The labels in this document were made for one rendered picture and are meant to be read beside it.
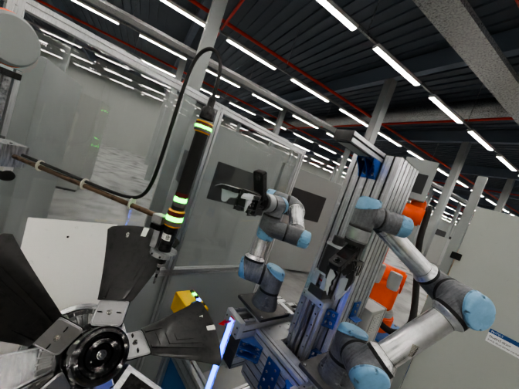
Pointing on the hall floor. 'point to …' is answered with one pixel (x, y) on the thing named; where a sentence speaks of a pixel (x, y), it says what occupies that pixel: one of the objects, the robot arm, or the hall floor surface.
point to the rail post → (161, 370)
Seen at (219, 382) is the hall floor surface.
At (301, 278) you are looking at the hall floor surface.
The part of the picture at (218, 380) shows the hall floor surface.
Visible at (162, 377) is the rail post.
